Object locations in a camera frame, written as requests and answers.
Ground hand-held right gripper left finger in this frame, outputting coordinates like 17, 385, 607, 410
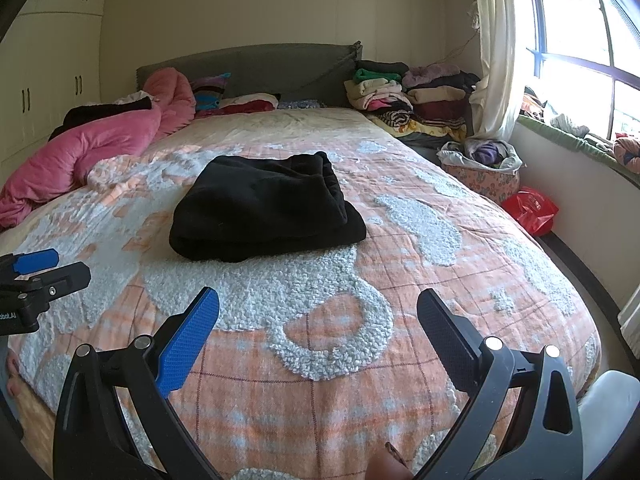
52, 286, 221, 480

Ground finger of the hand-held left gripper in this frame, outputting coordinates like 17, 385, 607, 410
0, 261, 92, 302
0, 248, 61, 277

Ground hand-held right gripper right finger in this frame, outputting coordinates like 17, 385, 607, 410
416, 287, 586, 480

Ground black sweater with orange cuffs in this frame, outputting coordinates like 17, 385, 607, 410
169, 151, 368, 263

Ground plastic bag of clothes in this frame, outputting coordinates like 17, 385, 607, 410
437, 137, 523, 206

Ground pile of folded clothes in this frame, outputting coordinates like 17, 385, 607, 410
344, 60, 482, 141

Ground folded clothes by headboard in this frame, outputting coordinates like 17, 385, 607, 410
195, 92, 281, 118
190, 72, 233, 112

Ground dark crumpled clothes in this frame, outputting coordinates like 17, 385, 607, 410
522, 87, 551, 117

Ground person's right hand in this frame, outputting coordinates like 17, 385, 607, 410
365, 442, 413, 480

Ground person's bare foot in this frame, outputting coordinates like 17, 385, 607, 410
0, 350, 23, 398

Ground peach and white checked blanket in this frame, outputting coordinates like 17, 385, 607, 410
0, 105, 603, 480

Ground pink quilt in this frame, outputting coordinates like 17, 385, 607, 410
0, 69, 197, 230

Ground red plastic bag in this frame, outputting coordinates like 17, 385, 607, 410
501, 186, 560, 237

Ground black garment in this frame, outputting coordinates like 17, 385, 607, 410
47, 96, 153, 143

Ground cream wardrobe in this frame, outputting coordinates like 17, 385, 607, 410
0, 0, 108, 166

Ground grey white crumpled cloth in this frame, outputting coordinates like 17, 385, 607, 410
547, 112, 591, 138

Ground pink grey bundled cloth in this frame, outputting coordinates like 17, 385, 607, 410
612, 135, 640, 173

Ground grey upholstered headboard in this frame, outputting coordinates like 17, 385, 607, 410
136, 40, 363, 108

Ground cream curtain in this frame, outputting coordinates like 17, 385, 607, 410
467, 0, 526, 141

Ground window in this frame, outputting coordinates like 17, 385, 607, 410
515, 0, 640, 146

